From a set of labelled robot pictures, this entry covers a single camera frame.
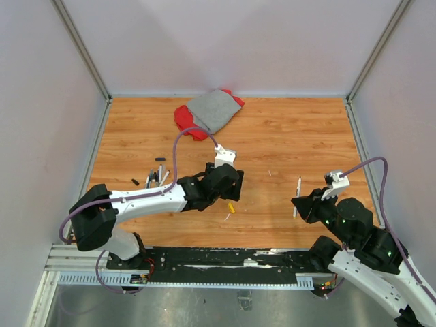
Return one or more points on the angled white pen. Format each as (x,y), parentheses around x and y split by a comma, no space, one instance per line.
(165,177)

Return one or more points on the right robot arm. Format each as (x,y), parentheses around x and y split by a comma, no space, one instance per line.
(368,257)

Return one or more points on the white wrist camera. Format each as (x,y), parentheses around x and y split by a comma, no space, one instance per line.
(224,156)
(336,182)

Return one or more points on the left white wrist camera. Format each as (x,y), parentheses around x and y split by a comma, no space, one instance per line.
(224,156)

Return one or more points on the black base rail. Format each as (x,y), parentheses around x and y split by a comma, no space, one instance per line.
(211,265)

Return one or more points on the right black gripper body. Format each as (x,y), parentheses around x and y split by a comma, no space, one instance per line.
(323,210)

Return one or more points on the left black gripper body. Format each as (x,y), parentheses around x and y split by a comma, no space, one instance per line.
(210,169)

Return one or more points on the grey cable duct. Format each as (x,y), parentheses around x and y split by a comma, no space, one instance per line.
(125,280)

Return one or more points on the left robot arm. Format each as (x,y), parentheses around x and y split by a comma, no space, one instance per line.
(96,216)

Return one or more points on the purple pen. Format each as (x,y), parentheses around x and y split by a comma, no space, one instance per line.
(158,176)

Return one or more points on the red cloth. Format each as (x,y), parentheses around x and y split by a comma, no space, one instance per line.
(184,120)

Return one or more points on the aluminium frame rail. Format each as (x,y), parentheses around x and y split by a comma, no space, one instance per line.
(66,258)

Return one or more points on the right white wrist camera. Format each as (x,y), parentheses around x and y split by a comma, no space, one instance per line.
(336,182)

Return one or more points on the grey folded cloth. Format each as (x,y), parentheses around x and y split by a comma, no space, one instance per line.
(213,110)

